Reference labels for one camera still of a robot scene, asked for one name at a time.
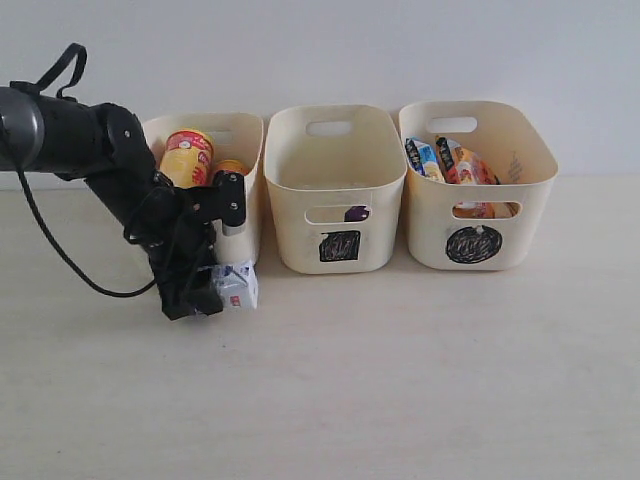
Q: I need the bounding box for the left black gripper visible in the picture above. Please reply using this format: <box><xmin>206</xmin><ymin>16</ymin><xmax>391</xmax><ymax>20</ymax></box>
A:
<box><xmin>122</xmin><ymin>184</ymin><xmax>224</xmax><ymax>321</ymax></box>

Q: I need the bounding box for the blue white milk carton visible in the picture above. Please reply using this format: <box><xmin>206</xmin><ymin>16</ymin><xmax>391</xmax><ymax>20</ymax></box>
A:
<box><xmin>208</xmin><ymin>260</ymin><xmax>259</xmax><ymax>309</ymax></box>

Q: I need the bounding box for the yellow chips can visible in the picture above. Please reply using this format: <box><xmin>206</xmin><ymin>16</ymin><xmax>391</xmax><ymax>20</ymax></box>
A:
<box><xmin>159</xmin><ymin>129</ymin><xmax>214</xmax><ymax>189</ymax></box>

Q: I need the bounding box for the pink chips can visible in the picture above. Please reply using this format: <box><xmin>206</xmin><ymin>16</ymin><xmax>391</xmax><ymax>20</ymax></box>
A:
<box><xmin>211</xmin><ymin>159</ymin><xmax>251</xmax><ymax>185</ymax></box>

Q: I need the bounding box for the purple small box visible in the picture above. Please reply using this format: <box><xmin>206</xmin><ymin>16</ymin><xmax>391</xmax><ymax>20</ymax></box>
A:
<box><xmin>344</xmin><ymin>205</ymin><xmax>371</xmax><ymax>223</ymax></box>

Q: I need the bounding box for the blue snack bag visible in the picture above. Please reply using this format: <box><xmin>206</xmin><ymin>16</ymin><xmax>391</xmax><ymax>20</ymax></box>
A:
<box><xmin>404</xmin><ymin>137</ymin><xmax>445</xmax><ymax>183</ymax></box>

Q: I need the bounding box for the orange snack bag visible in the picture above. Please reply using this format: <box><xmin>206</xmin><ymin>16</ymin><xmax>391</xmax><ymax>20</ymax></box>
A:
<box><xmin>436</xmin><ymin>136</ymin><xmax>519</xmax><ymax>219</ymax></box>

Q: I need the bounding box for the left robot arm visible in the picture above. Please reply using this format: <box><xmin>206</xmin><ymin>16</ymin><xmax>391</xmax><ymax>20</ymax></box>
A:
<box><xmin>1</xmin><ymin>87</ymin><xmax>223</xmax><ymax>320</ymax></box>

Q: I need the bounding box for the left cream plastic bin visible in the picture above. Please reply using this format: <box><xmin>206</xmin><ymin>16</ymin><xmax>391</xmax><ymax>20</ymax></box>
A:
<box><xmin>143</xmin><ymin>112</ymin><xmax>264</xmax><ymax>263</ymax></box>

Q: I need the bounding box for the cream plastic bin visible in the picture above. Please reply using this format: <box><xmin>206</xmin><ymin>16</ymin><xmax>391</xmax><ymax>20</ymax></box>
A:
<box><xmin>264</xmin><ymin>105</ymin><xmax>408</xmax><ymax>274</ymax></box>
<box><xmin>398</xmin><ymin>101</ymin><xmax>558</xmax><ymax>271</ymax></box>
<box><xmin>143</xmin><ymin>112</ymin><xmax>264</xmax><ymax>263</ymax></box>

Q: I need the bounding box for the middle cream plastic bin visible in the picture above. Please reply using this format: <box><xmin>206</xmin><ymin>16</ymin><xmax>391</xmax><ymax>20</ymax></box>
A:
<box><xmin>264</xmin><ymin>105</ymin><xmax>408</xmax><ymax>274</ymax></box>

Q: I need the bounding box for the right cream plastic bin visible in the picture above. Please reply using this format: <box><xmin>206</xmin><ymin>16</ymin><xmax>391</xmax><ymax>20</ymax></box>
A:
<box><xmin>398</xmin><ymin>101</ymin><xmax>558</xmax><ymax>271</ymax></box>

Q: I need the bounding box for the left black cable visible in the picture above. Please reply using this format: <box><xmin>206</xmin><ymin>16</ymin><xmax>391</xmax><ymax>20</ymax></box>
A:
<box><xmin>9</xmin><ymin>42</ymin><xmax>161</xmax><ymax>298</ymax></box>

